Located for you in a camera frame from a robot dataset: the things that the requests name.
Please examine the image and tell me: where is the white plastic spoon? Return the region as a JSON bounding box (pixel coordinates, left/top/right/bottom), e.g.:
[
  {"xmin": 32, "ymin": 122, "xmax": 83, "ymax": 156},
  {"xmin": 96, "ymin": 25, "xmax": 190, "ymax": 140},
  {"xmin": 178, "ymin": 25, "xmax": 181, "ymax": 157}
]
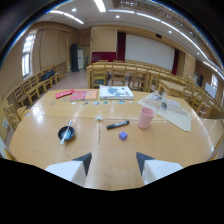
[{"xmin": 59, "ymin": 120, "xmax": 74, "ymax": 146}]

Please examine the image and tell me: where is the small black bowl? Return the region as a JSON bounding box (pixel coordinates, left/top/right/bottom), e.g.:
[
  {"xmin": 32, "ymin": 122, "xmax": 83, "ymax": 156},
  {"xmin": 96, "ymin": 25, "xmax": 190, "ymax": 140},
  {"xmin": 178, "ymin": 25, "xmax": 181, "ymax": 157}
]
[{"xmin": 57, "ymin": 125, "xmax": 76, "ymax": 142}]

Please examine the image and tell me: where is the purple cube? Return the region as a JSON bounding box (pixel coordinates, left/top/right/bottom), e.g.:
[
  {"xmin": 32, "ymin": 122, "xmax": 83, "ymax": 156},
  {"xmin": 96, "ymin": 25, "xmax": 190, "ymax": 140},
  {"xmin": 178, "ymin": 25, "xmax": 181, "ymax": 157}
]
[{"xmin": 118, "ymin": 131, "xmax": 129, "ymax": 142}]

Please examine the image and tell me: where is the pink plastic cup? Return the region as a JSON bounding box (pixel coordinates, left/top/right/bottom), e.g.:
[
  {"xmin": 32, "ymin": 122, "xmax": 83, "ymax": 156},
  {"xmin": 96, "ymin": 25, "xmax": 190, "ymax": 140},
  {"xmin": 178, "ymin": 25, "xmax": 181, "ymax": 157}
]
[{"xmin": 137, "ymin": 106, "xmax": 156, "ymax": 131}]

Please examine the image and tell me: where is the black marker pen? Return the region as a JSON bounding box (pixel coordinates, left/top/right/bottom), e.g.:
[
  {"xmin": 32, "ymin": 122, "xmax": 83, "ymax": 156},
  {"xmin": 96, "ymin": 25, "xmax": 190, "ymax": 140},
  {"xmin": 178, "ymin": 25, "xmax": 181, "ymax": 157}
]
[{"xmin": 106, "ymin": 120, "xmax": 131, "ymax": 131}]

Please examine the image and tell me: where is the clear plastic bag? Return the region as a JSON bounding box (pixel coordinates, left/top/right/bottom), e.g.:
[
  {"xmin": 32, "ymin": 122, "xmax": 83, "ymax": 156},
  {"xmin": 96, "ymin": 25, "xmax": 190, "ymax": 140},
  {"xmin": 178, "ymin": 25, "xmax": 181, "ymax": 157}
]
[{"xmin": 143, "ymin": 92, "xmax": 183, "ymax": 116}]

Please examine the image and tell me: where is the red book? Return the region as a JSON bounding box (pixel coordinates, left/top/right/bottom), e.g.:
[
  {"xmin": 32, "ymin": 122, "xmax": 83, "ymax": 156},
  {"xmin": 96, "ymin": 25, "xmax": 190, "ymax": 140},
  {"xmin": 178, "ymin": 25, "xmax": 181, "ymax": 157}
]
[{"xmin": 68, "ymin": 90, "xmax": 88, "ymax": 102}]

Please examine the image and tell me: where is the red flat packet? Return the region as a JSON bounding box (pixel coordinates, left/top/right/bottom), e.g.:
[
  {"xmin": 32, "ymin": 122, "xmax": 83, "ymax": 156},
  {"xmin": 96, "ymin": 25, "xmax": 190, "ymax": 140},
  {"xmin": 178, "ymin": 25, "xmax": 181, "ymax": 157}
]
[{"xmin": 54, "ymin": 88, "xmax": 76, "ymax": 100}]

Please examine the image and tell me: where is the orange book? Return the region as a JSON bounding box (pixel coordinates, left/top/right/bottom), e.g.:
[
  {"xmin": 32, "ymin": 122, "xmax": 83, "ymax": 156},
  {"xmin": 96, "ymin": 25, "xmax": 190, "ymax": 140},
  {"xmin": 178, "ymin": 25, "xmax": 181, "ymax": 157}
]
[{"xmin": 83, "ymin": 89, "xmax": 98, "ymax": 102}]

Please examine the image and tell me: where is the wooden chair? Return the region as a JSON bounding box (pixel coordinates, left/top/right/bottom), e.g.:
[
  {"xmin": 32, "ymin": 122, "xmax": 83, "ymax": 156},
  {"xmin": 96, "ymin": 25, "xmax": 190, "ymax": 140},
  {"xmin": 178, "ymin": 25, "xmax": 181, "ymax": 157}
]
[
  {"xmin": 2, "ymin": 102, "xmax": 28, "ymax": 132},
  {"xmin": 128, "ymin": 66, "xmax": 150, "ymax": 92},
  {"xmin": 109, "ymin": 63, "xmax": 127, "ymax": 87},
  {"xmin": 90, "ymin": 64, "xmax": 108, "ymax": 89}
]

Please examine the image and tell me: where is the white printed box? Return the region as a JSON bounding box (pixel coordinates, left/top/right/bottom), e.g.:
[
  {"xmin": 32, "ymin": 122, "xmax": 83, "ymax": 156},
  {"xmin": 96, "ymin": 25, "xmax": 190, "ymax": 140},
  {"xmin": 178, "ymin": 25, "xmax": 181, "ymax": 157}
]
[{"xmin": 99, "ymin": 84, "xmax": 135, "ymax": 101}]

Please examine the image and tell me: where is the long wooden table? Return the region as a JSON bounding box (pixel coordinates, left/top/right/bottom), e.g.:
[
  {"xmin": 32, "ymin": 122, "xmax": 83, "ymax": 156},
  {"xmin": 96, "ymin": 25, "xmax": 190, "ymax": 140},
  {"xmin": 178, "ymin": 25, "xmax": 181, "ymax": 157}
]
[{"xmin": 85, "ymin": 61, "xmax": 174, "ymax": 90}]

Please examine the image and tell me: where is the black cabinet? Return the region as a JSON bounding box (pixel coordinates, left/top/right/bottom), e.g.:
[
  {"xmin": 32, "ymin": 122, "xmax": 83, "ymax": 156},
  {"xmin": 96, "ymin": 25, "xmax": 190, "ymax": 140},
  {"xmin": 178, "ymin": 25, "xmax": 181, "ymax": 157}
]
[{"xmin": 69, "ymin": 43, "xmax": 80, "ymax": 73}]

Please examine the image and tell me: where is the white projection screen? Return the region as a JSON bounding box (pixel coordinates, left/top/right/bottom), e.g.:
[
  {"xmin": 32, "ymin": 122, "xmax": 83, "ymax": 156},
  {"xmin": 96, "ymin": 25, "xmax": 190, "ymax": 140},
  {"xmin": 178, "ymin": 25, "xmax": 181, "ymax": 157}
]
[{"xmin": 124, "ymin": 33, "xmax": 176, "ymax": 72}]

